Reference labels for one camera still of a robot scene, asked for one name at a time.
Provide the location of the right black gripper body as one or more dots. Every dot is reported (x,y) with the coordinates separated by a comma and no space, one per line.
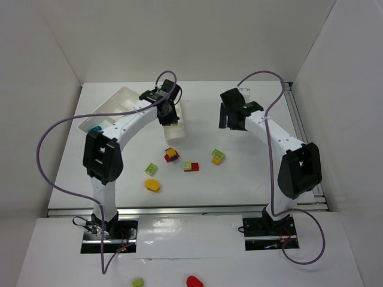
(226,118)

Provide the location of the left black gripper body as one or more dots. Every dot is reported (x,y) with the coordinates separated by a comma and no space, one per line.
(169,118)

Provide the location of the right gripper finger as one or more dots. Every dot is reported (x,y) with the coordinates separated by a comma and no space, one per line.
(223,117)
(230,120)

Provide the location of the teal arched lego brick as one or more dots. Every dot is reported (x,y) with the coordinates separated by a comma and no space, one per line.
(95,129)

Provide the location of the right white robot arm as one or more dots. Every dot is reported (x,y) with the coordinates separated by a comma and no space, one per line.
(295,166)

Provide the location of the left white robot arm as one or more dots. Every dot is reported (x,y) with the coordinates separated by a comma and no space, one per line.
(103,155)

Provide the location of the centre white compartment tray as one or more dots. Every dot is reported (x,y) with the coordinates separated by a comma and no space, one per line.
(175,133)

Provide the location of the white compartment tray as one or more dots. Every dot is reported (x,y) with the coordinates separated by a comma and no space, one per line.
(175,133)
(123,100)

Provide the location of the lime and yellow lego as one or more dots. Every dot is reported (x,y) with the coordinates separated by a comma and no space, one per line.
(217,156)

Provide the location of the red yellow purple lego stack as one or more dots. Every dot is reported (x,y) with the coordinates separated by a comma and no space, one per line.
(171,155)

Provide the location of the left white compartment tray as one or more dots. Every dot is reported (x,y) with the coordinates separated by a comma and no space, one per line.
(123,100)

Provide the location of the lime and red lego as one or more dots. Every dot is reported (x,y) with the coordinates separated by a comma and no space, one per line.
(191,166)

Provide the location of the lime lego brick centre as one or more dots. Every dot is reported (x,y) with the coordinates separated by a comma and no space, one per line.
(151,169)

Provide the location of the yellow oval lego piece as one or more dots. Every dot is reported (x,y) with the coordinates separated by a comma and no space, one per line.
(152,185)

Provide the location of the red oval lego foreground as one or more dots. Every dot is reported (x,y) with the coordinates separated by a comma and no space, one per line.
(193,281)

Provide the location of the lime lego foreground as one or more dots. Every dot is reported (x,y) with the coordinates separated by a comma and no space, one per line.
(138,282)

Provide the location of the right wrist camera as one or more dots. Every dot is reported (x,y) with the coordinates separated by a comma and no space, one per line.
(245,91)

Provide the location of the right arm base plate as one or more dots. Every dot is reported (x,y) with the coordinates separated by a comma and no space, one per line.
(258,238)

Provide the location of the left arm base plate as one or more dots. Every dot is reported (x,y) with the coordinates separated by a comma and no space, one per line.
(122,235)

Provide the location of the front aluminium rail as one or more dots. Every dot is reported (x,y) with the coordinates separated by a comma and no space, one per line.
(200,210)

